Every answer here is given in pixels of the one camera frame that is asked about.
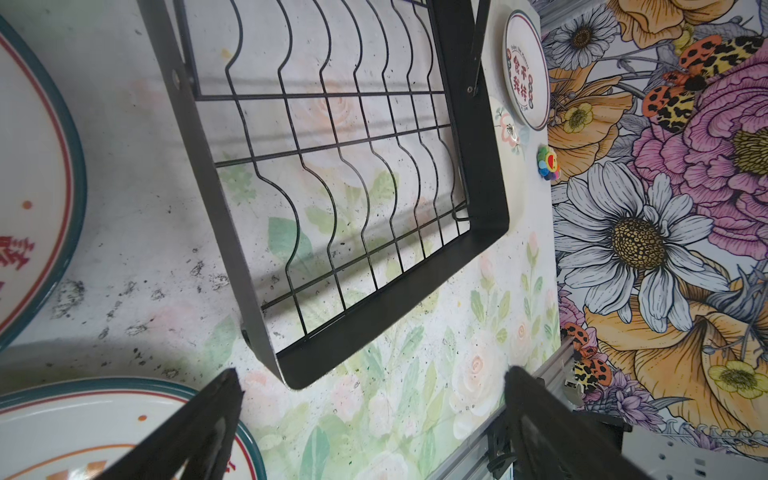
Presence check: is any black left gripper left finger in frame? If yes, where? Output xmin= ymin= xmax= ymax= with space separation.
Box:
xmin=100 ymin=368 xmax=244 ymax=479

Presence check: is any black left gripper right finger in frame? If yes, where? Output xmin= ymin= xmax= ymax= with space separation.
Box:
xmin=504 ymin=366 xmax=648 ymax=479

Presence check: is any orange sunburst plate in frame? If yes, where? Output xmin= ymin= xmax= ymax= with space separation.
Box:
xmin=1 ymin=21 xmax=87 ymax=348
xmin=0 ymin=376 xmax=268 ymax=480

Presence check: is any rainbow sunflower plush toy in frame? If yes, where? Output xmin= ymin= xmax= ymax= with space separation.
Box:
xmin=536 ymin=145 xmax=561 ymax=182

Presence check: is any red character white plate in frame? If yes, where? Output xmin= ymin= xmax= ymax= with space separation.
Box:
xmin=503 ymin=10 xmax=550 ymax=131

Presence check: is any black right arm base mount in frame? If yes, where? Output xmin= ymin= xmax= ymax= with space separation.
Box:
xmin=488 ymin=410 xmax=646 ymax=479

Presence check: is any black wire dish rack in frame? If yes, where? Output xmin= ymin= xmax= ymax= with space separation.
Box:
xmin=139 ymin=1 xmax=512 ymax=390

